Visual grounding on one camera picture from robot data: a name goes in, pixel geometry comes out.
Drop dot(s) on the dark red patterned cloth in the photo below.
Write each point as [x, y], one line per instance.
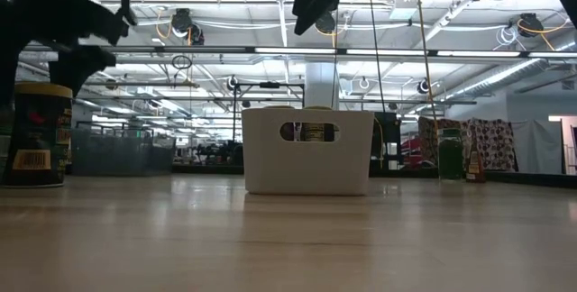
[428, 139]

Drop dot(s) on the white column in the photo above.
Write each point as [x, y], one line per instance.
[320, 84]

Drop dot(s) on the silver ventilation duct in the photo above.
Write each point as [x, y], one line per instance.
[505, 75]

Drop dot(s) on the white red patterned cloth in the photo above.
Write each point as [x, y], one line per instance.
[493, 143]

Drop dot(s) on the white plastic bin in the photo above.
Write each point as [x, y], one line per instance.
[306, 166]

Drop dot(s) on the long light bar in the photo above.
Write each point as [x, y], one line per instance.
[293, 51]

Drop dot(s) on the black computer case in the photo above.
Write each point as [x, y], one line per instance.
[387, 141]

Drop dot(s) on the black aluminium table frame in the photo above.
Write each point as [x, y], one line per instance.
[518, 179]

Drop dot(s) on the yellow lid spice jar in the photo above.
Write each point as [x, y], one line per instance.
[315, 133]
[38, 139]

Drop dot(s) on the grey cloth sheet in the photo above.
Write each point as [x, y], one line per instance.
[536, 148]

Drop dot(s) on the dark grey plastic bin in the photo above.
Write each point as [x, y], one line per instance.
[121, 152]

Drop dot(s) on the brown orange spice packet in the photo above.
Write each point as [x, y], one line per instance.
[475, 168]

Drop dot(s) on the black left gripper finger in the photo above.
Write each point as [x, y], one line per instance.
[81, 64]
[101, 19]

